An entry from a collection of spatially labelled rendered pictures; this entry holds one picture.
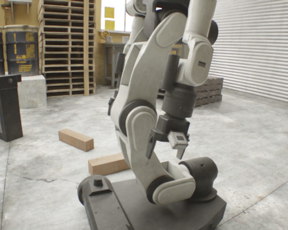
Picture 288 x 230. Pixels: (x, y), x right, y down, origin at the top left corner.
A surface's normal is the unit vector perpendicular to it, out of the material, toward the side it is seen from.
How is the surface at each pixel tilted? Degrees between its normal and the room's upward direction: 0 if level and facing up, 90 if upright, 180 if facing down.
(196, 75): 90
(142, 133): 90
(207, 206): 0
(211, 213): 0
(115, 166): 90
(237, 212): 0
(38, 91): 90
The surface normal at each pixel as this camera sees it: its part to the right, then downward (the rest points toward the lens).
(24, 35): 0.64, 0.24
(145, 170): 0.40, 0.27
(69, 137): -0.54, 0.22
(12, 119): 0.88, 0.17
